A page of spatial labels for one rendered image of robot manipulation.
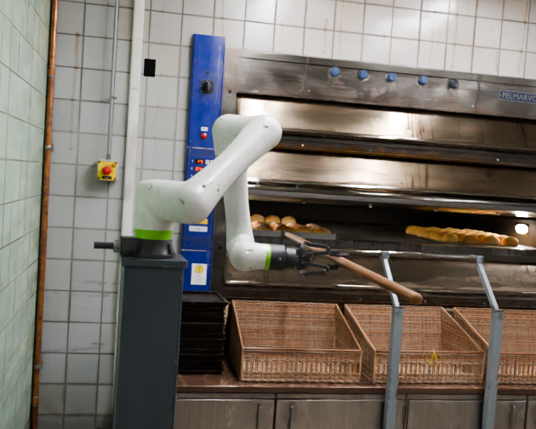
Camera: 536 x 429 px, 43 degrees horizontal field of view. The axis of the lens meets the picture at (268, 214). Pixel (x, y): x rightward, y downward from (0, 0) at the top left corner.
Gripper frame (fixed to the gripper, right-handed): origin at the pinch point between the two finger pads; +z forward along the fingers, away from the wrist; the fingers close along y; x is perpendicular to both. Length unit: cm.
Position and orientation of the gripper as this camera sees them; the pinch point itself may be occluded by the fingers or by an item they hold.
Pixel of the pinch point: (339, 260)
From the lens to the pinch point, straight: 249.9
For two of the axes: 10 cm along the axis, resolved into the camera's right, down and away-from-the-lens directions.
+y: -0.7, 10.0, 0.5
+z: 9.8, 0.6, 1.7
